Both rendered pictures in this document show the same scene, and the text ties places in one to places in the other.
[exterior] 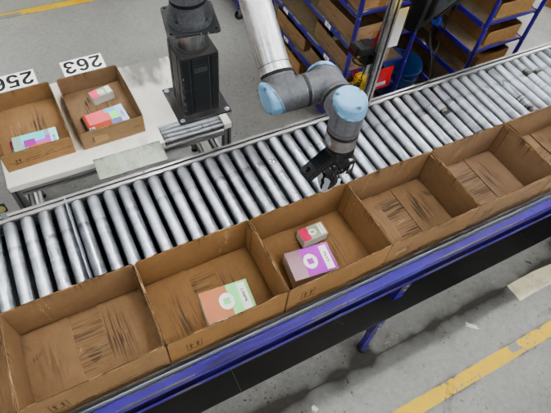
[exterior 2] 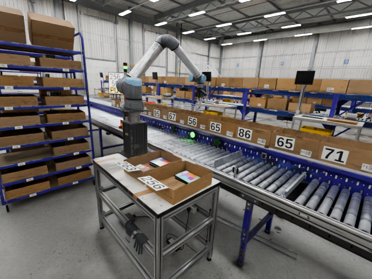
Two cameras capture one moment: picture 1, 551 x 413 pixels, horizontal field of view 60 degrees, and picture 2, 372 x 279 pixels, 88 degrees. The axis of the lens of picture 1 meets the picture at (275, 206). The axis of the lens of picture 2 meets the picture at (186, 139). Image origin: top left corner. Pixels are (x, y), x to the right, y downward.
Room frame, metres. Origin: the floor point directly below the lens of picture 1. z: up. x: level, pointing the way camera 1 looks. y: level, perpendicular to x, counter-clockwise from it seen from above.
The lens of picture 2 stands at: (1.63, 2.31, 1.45)
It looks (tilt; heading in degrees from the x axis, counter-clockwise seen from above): 16 degrees down; 258
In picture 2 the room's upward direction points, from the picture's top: 3 degrees clockwise
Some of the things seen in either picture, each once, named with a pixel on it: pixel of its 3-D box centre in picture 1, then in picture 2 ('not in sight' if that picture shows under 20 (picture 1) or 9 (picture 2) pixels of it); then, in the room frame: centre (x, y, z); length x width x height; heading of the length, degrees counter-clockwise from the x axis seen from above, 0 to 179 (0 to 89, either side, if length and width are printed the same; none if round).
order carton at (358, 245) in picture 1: (316, 245); (203, 120); (0.88, -0.16, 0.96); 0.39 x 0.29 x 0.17; 123
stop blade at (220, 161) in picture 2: (81, 248); (228, 159); (0.85, 0.71, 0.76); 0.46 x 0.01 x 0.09; 33
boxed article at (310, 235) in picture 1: (311, 234); not in sight; (0.95, -0.15, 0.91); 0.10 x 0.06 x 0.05; 123
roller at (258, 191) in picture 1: (258, 190); (177, 143); (1.26, 0.08, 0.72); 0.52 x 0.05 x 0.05; 33
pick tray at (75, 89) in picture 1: (100, 105); (153, 164); (1.58, 0.86, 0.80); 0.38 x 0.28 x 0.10; 35
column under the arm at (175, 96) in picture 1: (194, 74); (135, 137); (1.74, 0.45, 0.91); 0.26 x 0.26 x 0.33; 33
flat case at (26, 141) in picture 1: (37, 143); (189, 177); (1.32, 1.06, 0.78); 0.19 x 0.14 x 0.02; 122
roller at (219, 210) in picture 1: (216, 206); (188, 148); (1.16, 0.25, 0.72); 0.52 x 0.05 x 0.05; 33
